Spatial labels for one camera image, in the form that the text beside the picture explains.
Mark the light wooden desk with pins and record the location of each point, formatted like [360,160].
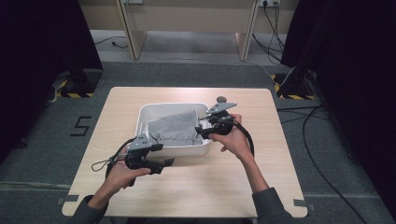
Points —
[186,15]

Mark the person's right hand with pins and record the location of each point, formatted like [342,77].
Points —
[238,140]

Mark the grey tape strip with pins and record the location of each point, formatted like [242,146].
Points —
[303,204]
[67,199]

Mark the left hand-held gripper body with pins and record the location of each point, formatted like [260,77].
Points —
[138,155]

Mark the person's left hand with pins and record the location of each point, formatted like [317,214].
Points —
[120,175]

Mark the white wall socket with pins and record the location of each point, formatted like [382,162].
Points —
[268,2]

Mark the white plastic basin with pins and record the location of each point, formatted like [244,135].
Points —
[165,109]

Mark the grey cloth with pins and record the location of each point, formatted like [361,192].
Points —
[176,129]

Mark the black curtain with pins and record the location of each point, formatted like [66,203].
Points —
[37,62]
[358,77]

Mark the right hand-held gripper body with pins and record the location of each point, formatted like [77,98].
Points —
[221,123]

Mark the stand base with striped tape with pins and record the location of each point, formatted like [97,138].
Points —
[294,87]
[79,85]

